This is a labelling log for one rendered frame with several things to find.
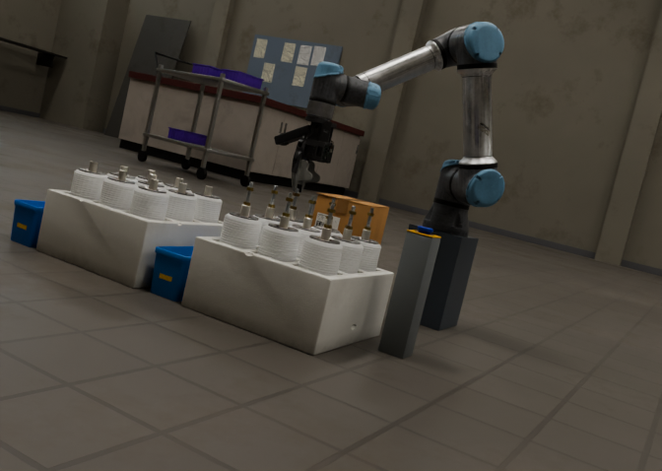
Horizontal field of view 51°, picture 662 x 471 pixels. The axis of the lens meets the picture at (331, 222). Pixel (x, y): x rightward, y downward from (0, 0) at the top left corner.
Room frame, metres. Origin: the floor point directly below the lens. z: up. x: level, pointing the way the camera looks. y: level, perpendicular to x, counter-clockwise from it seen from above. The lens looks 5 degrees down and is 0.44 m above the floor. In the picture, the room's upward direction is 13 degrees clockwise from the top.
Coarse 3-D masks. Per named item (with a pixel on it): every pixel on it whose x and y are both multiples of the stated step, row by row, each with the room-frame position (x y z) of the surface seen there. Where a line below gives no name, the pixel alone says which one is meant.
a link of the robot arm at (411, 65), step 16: (448, 32) 2.18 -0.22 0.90; (432, 48) 2.17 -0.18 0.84; (384, 64) 2.14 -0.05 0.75; (400, 64) 2.14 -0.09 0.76; (416, 64) 2.15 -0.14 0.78; (432, 64) 2.17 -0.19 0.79; (448, 64) 2.19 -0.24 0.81; (368, 80) 2.10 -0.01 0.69; (384, 80) 2.12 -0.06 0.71; (400, 80) 2.14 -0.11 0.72
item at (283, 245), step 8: (264, 232) 1.68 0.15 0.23; (272, 232) 1.66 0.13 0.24; (280, 232) 1.66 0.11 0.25; (288, 232) 1.67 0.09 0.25; (296, 232) 1.69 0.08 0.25; (264, 240) 1.68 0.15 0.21; (272, 240) 1.66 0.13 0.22; (280, 240) 1.66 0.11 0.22; (288, 240) 1.67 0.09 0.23; (296, 240) 1.68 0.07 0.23; (264, 248) 1.67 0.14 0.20; (272, 248) 1.66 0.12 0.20; (280, 248) 1.66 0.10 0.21; (288, 248) 1.67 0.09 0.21; (296, 248) 1.69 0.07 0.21; (272, 256) 1.66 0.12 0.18; (280, 256) 1.66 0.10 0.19; (288, 256) 1.67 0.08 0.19; (296, 256) 1.70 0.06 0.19
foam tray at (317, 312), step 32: (192, 256) 1.72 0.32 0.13; (224, 256) 1.68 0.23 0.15; (256, 256) 1.64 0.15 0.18; (192, 288) 1.71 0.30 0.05; (224, 288) 1.67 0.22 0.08; (256, 288) 1.63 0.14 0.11; (288, 288) 1.60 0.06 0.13; (320, 288) 1.56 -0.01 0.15; (352, 288) 1.67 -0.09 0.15; (384, 288) 1.86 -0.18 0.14; (224, 320) 1.67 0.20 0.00; (256, 320) 1.63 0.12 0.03; (288, 320) 1.59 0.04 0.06; (320, 320) 1.55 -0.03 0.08; (352, 320) 1.71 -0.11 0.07; (320, 352) 1.58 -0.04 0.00
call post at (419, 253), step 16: (416, 240) 1.72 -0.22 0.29; (432, 240) 1.71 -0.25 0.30; (416, 256) 1.72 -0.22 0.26; (432, 256) 1.74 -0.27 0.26; (400, 272) 1.73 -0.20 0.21; (416, 272) 1.72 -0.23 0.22; (400, 288) 1.73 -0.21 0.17; (416, 288) 1.71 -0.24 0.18; (400, 304) 1.72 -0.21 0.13; (416, 304) 1.71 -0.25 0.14; (400, 320) 1.72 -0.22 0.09; (416, 320) 1.74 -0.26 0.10; (384, 336) 1.73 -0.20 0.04; (400, 336) 1.72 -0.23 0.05; (416, 336) 1.76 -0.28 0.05; (384, 352) 1.73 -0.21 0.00; (400, 352) 1.71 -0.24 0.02
